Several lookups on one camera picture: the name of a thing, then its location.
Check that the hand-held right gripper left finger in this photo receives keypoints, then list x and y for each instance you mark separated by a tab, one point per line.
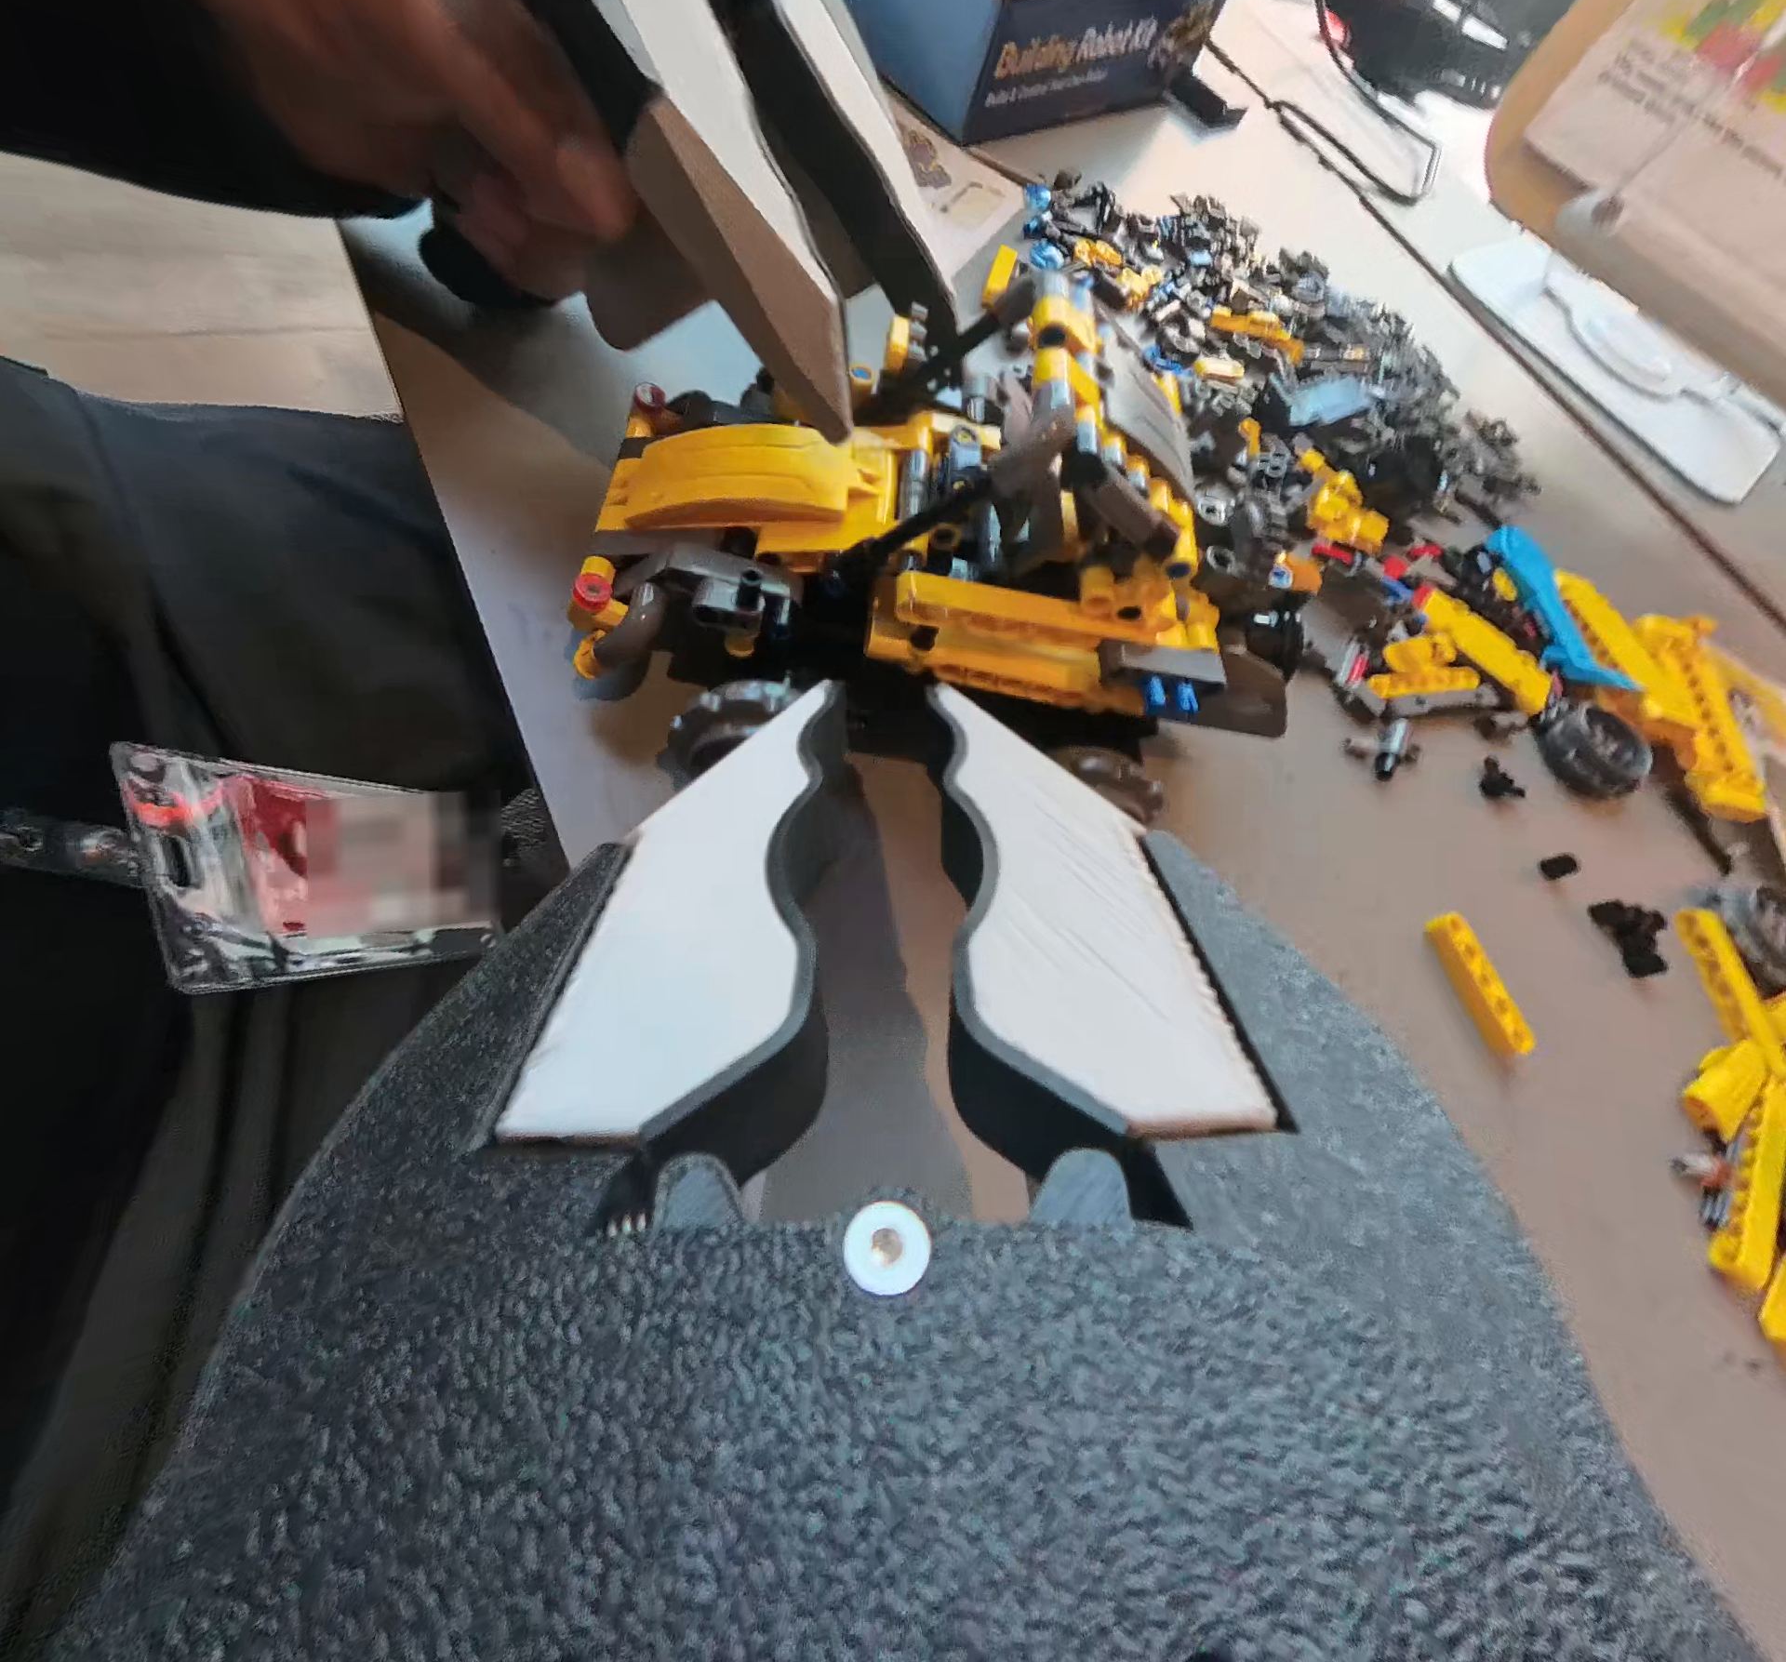
670	978

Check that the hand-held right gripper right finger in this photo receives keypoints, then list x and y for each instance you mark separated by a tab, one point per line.
1103	978

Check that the person's black clothing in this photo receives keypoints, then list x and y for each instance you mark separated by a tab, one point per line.
209	574

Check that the dark loose toy wheel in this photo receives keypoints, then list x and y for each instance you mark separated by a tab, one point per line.
1595	749

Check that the grey loose toy wheel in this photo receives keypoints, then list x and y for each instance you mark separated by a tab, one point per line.
1756	923

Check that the clear badge holder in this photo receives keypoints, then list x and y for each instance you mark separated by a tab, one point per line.
182	839

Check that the blue cardboard kit box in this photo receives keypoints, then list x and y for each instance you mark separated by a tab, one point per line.
1074	44

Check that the black connector cluster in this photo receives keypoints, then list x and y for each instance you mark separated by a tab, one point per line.
1629	936

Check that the person's left hand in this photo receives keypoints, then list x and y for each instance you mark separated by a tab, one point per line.
377	29

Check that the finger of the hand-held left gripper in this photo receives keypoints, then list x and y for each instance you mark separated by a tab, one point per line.
726	224
850	142

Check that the person's left forearm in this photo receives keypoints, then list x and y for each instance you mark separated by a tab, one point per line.
84	15

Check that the printed instruction sheet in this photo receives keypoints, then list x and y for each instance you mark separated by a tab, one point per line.
1675	86

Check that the short yellow holed beam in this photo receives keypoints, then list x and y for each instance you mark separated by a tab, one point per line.
1478	986

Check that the blue brick separator tool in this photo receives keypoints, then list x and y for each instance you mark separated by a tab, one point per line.
1535	588

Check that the large yellow beam assembly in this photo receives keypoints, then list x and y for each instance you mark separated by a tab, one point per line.
1675	699

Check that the yellow toy brick vehicle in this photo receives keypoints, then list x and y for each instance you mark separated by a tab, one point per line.
726	477

